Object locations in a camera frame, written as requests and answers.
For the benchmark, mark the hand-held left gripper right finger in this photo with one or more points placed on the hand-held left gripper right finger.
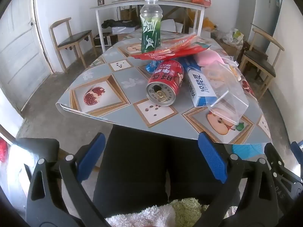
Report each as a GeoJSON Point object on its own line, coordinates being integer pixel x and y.
{"type": "Point", "coordinates": [210, 156]}

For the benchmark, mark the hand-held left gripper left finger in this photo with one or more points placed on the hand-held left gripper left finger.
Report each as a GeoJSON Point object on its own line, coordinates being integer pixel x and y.
{"type": "Point", "coordinates": [92, 156]}

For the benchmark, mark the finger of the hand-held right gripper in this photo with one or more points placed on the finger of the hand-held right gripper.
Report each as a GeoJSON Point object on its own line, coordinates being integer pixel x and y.
{"type": "Point", "coordinates": [297, 147]}
{"type": "Point", "coordinates": [273, 158]}

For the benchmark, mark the blue plastic basket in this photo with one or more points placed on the blue plastic basket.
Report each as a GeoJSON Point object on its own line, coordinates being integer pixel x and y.
{"type": "Point", "coordinates": [246, 150]}

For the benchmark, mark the clear plastic container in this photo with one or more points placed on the clear plastic container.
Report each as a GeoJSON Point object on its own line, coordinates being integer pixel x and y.
{"type": "Point", "coordinates": [227, 99]}

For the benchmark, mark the blue and white carton box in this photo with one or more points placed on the blue and white carton box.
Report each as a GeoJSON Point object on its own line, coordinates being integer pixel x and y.
{"type": "Point", "coordinates": [198, 87]}

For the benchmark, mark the red drink can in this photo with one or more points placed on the red drink can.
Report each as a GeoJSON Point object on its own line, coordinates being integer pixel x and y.
{"type": "Point", "coordinates": [165, 75]}

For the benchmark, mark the clear plastic bag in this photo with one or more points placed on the clear plastic bag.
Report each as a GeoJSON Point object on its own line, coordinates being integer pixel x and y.
{"type": "Point", "coordinates": [230, 61]}

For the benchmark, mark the pink sponge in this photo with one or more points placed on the pink sponge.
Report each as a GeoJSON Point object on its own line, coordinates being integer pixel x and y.
{"type": "Point", "coordinates": [208, 58]}

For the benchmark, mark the blue plastic wrapper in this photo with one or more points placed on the blue plastic wrapper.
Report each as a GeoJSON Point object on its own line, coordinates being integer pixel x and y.
{"type": "Point", "coordinates": [151, 66]}

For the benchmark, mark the red snack bag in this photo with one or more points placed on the red snack bag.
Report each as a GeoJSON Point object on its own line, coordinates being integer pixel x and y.
{"type": "Point", "coordinates": [165, 54]}

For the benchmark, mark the green label plastic bottle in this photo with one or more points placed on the green label plastic bottle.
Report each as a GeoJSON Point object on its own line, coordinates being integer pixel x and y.
{"type": "Point", "coordinates": [150, 35]}

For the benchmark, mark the person's black trousers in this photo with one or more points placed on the person's black trousers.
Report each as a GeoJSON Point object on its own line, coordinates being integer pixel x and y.
{"type": "Point", "coordinates": [132, 165]}

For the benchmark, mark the fluffy white green garment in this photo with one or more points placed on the fluffy white green garment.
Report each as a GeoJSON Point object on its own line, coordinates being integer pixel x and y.
{"type": "Point", "coordinates": [165, 214]}

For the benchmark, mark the fruit print tablecloth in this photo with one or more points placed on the fruit print tablecloth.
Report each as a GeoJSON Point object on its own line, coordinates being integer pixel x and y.
{"type": "Point", "coordinates": [132, 75]}

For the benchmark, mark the wooden chair with dark seat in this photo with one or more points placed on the wooden chair with dark seat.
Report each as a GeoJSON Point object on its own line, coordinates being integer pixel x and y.
{"type": "Point", "coordinates": [73, 37]}
{"type": "Point", "coordinates": [258, 59]}

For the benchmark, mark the cardboard box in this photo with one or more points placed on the cardboard box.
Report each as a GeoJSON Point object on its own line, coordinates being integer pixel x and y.
{"type": "Point", "coordinates": [228, 47]}

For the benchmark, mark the dark wooden stool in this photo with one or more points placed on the dark wooden stool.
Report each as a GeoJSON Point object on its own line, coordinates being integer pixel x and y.
{"type": "Point", "coordinates": [247, 47]}

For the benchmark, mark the white toaster oven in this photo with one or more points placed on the white toaster oven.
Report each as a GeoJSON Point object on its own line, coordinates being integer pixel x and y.
{"type": "Point", "coordinates": [104, 40]}

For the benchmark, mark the white plastic bag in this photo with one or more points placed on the white plastic bag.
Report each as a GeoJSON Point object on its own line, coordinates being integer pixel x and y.
{"type": "Point", "coordinates": [235, 35]}

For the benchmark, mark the white door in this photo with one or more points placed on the white door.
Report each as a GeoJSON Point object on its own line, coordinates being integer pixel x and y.
{"type": "Point", "coordinates": [21, 52]}

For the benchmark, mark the black cloth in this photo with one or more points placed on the black cloth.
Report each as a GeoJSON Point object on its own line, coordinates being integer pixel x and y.
{"type": "Point", "coordinates": [118, 23]}

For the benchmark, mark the white paper sheets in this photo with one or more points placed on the white paper sheets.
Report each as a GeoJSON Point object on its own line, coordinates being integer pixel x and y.
{"type": "Point", "coordinates": [170, 24]}

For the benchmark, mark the grey refrigerator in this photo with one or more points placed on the grey refrigerator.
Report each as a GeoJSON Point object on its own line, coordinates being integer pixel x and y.
{"type": "Point", "coordinates": [258, 9]}

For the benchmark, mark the white side table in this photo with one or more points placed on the white side table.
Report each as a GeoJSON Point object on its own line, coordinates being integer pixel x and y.
{"type": "Point", "coordinates": [106, 6]}

